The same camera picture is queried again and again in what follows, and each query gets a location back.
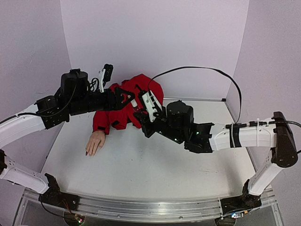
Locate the mannequin hand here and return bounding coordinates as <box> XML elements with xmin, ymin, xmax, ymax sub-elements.
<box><xmin>86</xmin><ymin>131</ymin><xmax>106</xmax><ymax>157</ymax></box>

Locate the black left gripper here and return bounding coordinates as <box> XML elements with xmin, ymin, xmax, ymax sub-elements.
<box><xmin>70</xmin><ymin>86</ymin><xmax>137</xmax><ymax>116</ymax></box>

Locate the white nail polish cap brush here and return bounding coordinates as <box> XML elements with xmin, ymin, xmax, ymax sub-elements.
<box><xmin>131</xmin><ymin>99</ymin><xmax>138</xmax><ymax>108</ymax></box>

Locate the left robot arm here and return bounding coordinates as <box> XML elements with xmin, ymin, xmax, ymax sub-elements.
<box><xmin>0</xmin><ymin>64</ymin><xmax>135</xmax><ymax>151</ymax></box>

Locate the red jacket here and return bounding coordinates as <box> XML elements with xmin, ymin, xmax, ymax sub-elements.
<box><xmin>93</xmin><ymin>74</ymin><xmax>164</xmax><ymax>135</ymax></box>

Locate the red nail polish bottle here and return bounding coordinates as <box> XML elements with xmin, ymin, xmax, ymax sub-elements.
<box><xmin>134</xmin><ymin>106</ymin><xmax>141</xmax><ymax>113</ymax></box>

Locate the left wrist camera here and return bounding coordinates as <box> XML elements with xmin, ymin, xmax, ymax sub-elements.
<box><xmin>98</xmin><ymin>64</ymin><xmax>113</xmax><ymax>93</ymax></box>

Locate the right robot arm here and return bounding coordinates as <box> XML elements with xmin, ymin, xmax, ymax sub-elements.
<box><xmin>134</xmin><ymin>101</ymin><xmax>298</xmax><ymax>196</ymax></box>

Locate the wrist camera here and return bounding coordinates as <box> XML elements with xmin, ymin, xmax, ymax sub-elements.
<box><xmin>98</xmin><ymin>64</ymin><xmax>113</xmax><ymax>93</ymax></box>
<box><xmin>141</xmin><ymin>90</ymin><xmax>163</xmax><ymax>122</ymax></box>

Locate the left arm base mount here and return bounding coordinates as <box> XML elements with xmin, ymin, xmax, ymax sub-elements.
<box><xmin>39</xmin><ymin>173</ymin><xmax>80</xmax><ymax>210</ymax></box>

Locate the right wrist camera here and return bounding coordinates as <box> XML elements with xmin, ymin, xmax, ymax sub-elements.
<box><xmin>141</xmin><ymin>90</ymin><xmax>163</xmax><ymax>122</ymax></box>

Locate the aluminium front rail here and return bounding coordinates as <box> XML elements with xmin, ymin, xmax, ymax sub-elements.
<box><xmin>13</xmin><ymin>188</ymin><xmax>284</xmax><ymax>226</ymax></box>

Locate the black right camera cable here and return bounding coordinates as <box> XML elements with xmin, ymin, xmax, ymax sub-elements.
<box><xmin>147</xmin><ymin>66</ymin><xmax>301</xmax><ymax>153</ymax></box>

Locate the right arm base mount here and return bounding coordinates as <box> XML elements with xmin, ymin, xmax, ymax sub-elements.
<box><xmin>220</xmin><ymin>179</ymin><xmax>265</xmax><ymax>217</ymax></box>

